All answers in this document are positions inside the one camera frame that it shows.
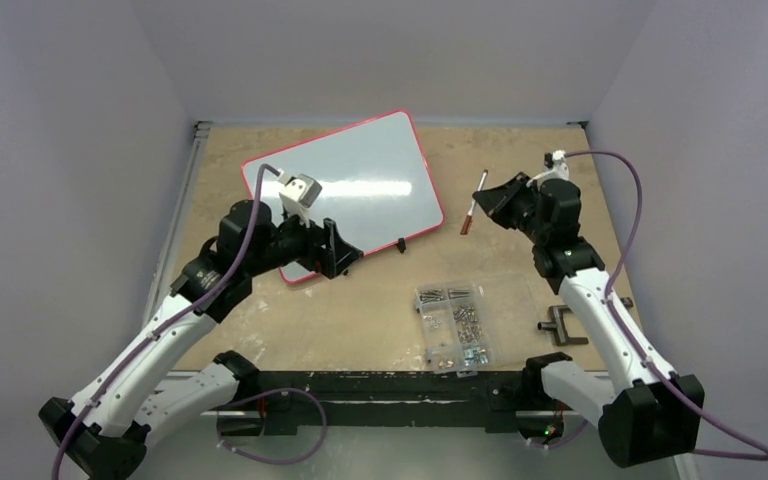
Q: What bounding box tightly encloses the red whiteboard marker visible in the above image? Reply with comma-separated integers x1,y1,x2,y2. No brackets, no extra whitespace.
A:
459,169,489,236

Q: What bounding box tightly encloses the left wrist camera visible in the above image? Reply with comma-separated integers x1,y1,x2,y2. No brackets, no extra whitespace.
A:
278,170,322,227

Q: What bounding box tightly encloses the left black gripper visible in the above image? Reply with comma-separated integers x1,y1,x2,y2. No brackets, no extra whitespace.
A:
246,203,362,278

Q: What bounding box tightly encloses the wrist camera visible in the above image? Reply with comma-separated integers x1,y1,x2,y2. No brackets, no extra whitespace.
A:
278,170,322,227
528,150,570,185

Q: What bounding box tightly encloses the black metal clamp tool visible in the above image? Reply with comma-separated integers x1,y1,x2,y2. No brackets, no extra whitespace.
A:
537,298,634,348

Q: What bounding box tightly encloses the aluminium frame rail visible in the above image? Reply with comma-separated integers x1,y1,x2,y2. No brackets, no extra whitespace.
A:
141,120,214,326

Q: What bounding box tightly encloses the pink framed whiteboard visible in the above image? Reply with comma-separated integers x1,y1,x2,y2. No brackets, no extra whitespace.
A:
241,110,445,255

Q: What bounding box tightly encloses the clear plastic screw box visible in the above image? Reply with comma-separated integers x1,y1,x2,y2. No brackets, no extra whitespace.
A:
414,272,552,376

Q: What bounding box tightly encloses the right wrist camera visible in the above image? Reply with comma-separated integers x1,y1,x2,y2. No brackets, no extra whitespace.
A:
528,150,570,185

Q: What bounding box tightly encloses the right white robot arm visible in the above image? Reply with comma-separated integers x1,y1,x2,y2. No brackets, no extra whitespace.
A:
472,173,705,468

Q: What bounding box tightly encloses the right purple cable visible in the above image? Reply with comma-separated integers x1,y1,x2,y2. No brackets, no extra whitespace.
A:
526,149,768,462

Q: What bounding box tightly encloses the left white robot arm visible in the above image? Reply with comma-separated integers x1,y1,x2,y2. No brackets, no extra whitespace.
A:
39,200,364,479

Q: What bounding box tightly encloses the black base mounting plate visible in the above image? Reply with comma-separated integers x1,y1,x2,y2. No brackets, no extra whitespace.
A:
216,371,575,443

